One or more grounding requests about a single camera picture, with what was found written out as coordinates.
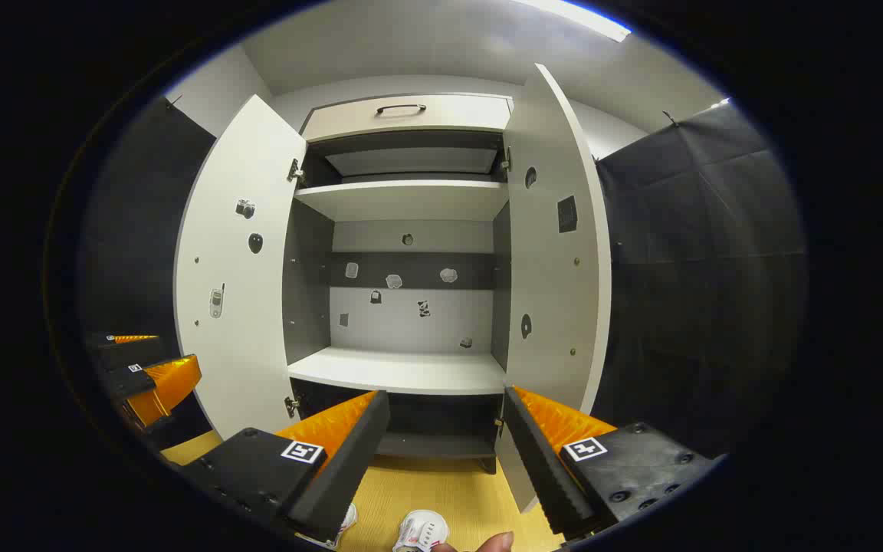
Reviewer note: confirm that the white shoe cabinet door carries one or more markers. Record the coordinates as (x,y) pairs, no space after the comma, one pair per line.
(234,345)
(556,307)

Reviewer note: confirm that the white shoe cabinet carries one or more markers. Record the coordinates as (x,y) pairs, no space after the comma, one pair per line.
(403,368)

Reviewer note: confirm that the white shoe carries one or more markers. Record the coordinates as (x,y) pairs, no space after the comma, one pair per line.
(420,530)
(346,521)

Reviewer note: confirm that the black backdrop cloth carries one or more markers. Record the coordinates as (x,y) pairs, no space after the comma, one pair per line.
(142,230)
(702,268)

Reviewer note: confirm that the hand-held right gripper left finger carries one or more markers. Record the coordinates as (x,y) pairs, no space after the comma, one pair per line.
(349,468)

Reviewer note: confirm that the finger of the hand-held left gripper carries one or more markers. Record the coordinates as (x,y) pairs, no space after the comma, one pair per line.
(165,383)
(131,353)

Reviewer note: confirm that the white cabinet drawer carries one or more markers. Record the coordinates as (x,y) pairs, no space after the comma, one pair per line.
(349,121)

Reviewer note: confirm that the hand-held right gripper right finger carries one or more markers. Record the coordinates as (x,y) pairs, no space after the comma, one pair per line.
(541,468)

